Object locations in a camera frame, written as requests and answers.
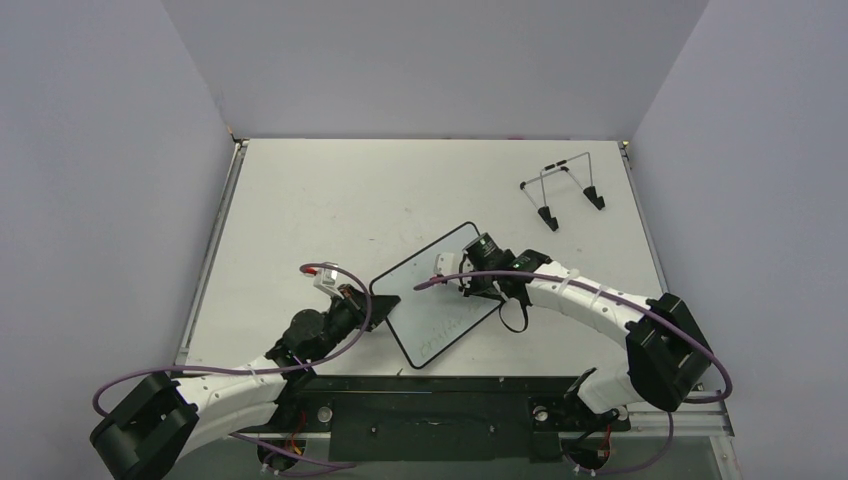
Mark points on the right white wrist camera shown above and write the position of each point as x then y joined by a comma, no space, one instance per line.
446,263

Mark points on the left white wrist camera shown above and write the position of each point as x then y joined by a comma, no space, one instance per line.
325,280

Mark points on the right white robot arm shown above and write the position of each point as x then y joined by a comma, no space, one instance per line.
666,353

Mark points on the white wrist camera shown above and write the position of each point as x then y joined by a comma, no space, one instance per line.
325,280
446,263

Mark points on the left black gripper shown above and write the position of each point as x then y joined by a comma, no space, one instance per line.
355,302

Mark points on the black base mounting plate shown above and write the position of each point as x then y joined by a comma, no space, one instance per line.
426,418

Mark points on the small black-framed whiteboard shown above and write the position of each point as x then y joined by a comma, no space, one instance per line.
426,323

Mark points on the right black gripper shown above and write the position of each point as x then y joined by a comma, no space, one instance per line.
472,281

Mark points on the wire whiteboard stand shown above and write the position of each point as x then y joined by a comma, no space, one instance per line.
570,175

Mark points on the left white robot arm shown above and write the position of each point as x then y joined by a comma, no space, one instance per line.
162,419

